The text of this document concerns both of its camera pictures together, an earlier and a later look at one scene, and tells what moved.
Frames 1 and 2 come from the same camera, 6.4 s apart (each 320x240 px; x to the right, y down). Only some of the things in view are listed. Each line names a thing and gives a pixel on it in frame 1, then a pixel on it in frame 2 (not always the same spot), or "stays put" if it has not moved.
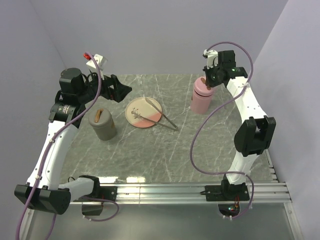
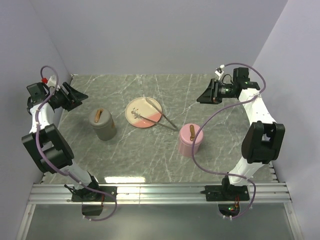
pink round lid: [201, 88] -> [188, 132]
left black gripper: [119, 90] -> [75, 96]
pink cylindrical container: [201, 98] -> [187, 134]
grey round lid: [99, 117] stays put
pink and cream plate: [142, 107] stays put
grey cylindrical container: [100, 119] stays put
